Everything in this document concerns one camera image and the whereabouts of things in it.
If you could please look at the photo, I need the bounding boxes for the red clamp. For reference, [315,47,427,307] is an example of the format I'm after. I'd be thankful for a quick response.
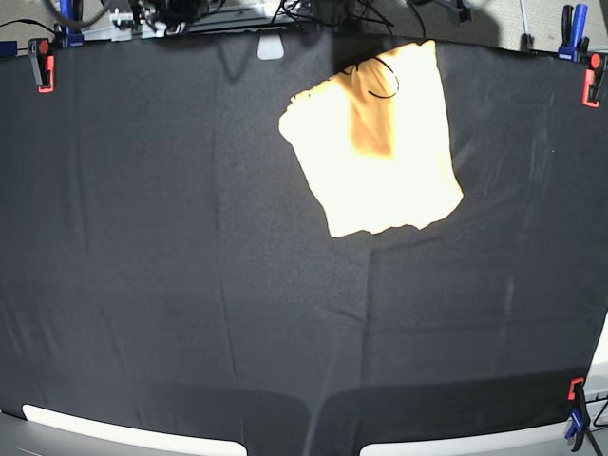
[565,377,590,452]
[581,53,603,108]
[27,38,55,93]

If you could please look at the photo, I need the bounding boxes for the red clamp far left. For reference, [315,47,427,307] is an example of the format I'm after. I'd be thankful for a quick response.
[27,38,55,93]

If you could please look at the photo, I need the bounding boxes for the black cable bundle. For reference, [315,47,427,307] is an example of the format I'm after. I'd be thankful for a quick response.
[165,0,428,34]

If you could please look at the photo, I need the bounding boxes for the blue clamp far left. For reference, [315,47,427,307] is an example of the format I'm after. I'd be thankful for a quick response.
[52,0,85,48]

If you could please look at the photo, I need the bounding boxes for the blue clamp far right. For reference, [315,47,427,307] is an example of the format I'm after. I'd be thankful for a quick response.
[558,3,588,62]

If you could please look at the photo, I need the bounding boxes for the red clamp near right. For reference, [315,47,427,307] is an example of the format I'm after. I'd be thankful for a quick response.
[565,377,590,452]

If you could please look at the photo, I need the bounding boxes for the blue clamp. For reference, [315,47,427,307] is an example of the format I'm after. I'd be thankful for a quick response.
[558,3,588,62]
[52,0,85,48]

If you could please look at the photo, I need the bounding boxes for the black looping cable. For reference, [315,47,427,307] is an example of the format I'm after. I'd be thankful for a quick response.
[341,55,401,100]

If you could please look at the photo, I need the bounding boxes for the orange t-shirt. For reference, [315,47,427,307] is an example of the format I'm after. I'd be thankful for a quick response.
[278,41,464,238]

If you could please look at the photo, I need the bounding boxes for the black table cloth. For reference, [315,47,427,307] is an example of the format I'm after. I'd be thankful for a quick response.
[1,33,607,455]

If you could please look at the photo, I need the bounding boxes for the red clamp far right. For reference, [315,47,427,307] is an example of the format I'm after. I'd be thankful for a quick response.
[581,53,603,108]

